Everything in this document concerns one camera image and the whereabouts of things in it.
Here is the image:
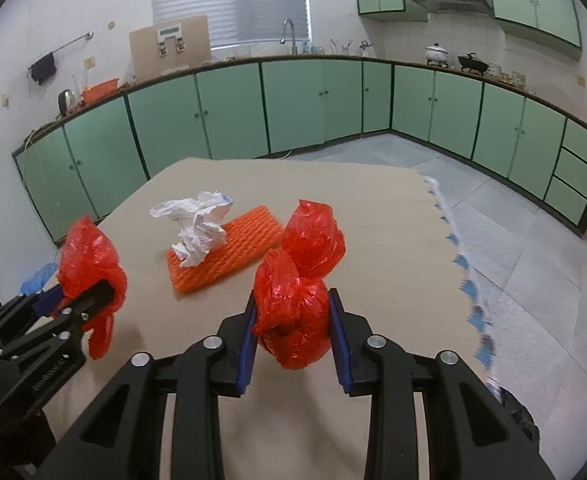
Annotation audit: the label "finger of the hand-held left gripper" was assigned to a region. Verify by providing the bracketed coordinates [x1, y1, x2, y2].
[0, 280, 116, 357]
[21, 285, 67, 320]

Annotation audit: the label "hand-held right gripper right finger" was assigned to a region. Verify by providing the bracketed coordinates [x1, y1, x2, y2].
[328, 289, 555, 480]

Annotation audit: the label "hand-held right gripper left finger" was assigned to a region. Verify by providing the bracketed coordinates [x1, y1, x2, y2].
[48, 292, 260, 480]

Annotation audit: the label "red plastic bag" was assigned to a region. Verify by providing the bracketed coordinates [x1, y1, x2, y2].
[252, 199, 347, 371]
[56, 216, 128, 360]

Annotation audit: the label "blue plastic bag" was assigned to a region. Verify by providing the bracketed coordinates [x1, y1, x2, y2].
[21, 262, 59, 296]

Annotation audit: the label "orange foam net sleeve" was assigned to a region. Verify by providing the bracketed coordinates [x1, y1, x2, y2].
[166, 204, 285, 295]

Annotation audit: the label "white crumpled plastic bag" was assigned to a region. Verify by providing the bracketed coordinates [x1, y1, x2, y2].
[150, 191, 234, 268]

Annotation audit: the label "white blue fringed tablecloth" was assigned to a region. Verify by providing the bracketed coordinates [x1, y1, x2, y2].
[420, 174, 504, 401]

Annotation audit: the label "orange plastic basket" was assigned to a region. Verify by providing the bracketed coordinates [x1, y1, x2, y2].
[81, 79, 120, 106]

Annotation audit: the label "clear plastic jug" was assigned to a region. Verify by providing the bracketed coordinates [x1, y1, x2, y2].
[72, 71, 90, 103]

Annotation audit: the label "dark towel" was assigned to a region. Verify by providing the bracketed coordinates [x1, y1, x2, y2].
[30, 53, 58, 86]

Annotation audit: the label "green lower kitchen cabinets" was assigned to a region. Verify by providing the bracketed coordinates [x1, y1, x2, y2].
[12, 56, 587, 246]

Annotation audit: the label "cardboard board with brackets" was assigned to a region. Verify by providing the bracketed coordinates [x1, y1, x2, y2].
[130, 15, 210, 77]

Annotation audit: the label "sink side utensils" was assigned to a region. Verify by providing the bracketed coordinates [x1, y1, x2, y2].
[328, 37, 374, 57]

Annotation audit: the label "metal faucet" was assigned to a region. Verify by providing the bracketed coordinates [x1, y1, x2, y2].
[281, 19, 298, 56]

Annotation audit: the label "black pot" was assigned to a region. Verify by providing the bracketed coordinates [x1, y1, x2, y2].
[457, 52, 488, 76]

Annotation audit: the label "group of glass jars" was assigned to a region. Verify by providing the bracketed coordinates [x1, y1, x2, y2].
[488, 62, 527, 88]

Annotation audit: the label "window blinds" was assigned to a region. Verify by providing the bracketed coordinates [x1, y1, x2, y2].
[151, 0, 310, 51]

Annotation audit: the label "range hood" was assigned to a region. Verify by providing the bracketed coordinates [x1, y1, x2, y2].
[407, 0, 494, 13]

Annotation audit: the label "metal towel rail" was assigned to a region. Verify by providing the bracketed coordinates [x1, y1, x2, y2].
[28, 32, 94, 73]

